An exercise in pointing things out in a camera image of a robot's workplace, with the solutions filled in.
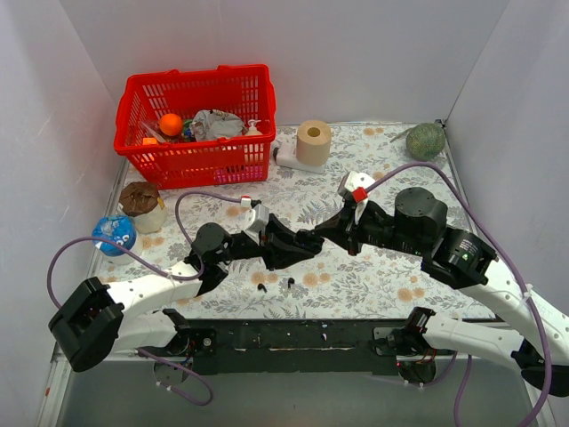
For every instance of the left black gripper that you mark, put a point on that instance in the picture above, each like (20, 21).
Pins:
(270, 245)

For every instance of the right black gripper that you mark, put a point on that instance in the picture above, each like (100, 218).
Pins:
(352, 229)

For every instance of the taped black earbud case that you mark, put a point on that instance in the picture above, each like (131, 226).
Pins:
(309, 241)

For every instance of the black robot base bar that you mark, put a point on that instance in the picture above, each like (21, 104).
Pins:
(242, 346)

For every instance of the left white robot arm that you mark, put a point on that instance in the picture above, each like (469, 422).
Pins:
(98, 319)

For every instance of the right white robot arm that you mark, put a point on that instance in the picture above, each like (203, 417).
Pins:
(453, 257)

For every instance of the white lotion bottle lying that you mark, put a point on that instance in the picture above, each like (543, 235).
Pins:
(284, 155)

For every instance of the brown toilet paper roll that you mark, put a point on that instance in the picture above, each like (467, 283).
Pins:
(314, 140)

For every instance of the white pump bottle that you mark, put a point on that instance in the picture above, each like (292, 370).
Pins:
(252, 129)

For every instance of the green melon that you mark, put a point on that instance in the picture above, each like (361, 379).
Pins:
(424, 141)

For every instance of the crumpled silver snack bag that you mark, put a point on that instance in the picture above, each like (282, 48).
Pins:
(213, 124)

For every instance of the brown-lid white jar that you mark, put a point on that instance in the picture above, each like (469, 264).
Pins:
(142, 202)

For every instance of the red plastic shopping basket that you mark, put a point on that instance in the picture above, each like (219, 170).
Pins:
(245, 91)

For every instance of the orange fruit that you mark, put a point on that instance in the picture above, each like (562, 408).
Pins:
(170, 124)

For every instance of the clear plastic packet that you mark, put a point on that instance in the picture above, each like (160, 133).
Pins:
(153, 131)

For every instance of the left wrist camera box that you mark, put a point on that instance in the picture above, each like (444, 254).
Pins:
(257, 222)

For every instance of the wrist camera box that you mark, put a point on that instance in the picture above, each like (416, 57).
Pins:
(257, 222)
(353, 189)

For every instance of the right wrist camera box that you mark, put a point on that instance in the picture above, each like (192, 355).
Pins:
(353, 189)

